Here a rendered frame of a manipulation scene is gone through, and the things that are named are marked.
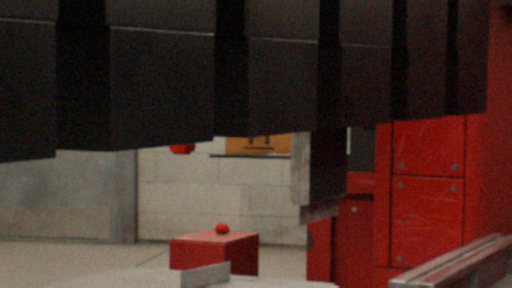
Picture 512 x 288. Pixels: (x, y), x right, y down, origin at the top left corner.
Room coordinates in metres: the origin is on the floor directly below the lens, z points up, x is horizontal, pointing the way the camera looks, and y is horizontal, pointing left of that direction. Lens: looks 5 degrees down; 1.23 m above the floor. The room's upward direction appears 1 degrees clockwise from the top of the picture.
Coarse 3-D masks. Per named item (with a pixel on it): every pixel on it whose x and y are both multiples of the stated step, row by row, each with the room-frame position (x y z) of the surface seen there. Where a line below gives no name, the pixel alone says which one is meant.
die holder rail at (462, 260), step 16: (480, 240) 1.85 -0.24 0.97; (496, 240) 1.87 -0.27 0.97; (448, 256) 1.68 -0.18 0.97; (464, 256) 1.70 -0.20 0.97; (480, 256) 1.68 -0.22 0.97; (496, 256) 1.75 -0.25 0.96; (416, 272) 1.54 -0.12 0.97; (432, 272) 1.56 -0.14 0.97; (448, 272) 1.54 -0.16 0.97; (464, 272) 1.59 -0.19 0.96; (480, 272) 1.67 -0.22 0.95; (496, 272) 1.76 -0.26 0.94
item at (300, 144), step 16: (320, 128) 1.17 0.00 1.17; (336, 128) 1.20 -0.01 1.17; (304, 144) 1.14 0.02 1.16; (320, 144) 1.17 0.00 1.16; (336, 144) 1.20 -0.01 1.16; (304, 160) 1.14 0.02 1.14; (320, 160) 1.17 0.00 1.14; (336, 160) 1.21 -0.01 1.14; (304, 176) 1.14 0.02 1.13; (320, 176) 1.17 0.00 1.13; (336, 176) 1.21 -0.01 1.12; (304, 192) 1.14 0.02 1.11; (320, 192) 1.17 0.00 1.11; (336, 192) 1.21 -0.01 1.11; (304, 208) 1.15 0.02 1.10; (320, 208) 1.19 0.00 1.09; (336, 208) 1.23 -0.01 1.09; (304, 224) 1.16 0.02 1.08
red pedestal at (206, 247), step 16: (224, 224) 3.11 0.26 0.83; (176, 240) 3.02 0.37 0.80; (192, 240) 3.00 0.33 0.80; (208, 240) 3.00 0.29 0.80; (224, 240) 3.00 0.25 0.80; (240, 240) 3.05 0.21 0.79; (256, 240) 3.13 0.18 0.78; (176, 256) 3.02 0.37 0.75; (192, 256) 3.00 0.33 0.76; (208, 256) 2.98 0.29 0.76; (224, 256) 2.97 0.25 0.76; (240, 256) 3.05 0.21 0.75; (256, 256) 3.13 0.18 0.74; (240, 272) 3.05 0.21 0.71; (256, 272) 3.14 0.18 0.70
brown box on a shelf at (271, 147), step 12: (228, 144) 3.38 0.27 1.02; (240, 144) 3.38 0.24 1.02; (252, 144) 3.38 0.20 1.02; (264, 144) 3.38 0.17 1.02; (276, 144) 3.37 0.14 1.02; (288, 144) 3.37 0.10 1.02; (216, 156) 3.38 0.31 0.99; (228, 156) 3.37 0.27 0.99; (240, 156) 3.37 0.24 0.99; (252, 156) 3.36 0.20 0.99; (264, 156) 3.35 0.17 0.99; (276, 156) 3.35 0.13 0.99; (288, 156) 3.34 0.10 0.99
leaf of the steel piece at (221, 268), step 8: (216, 264) 1.26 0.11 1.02; (224, 264) 1.28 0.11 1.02; (184, 272) 1.22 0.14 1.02; (192, 272) 1.23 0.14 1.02; (200, 272) 1.24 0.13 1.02; (208, 272) 1.25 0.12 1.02; (216, 272) 1.26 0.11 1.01; (224, 272) 1.28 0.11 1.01; (184, 280) 1.22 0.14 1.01; (192, 280) 1.23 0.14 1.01; (200, 280) 1.24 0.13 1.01; (208, 280) 1.25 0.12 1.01; (216, 280) 1.26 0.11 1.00; (224, 280) 1.28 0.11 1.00; (232, 280) 1.28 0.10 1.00
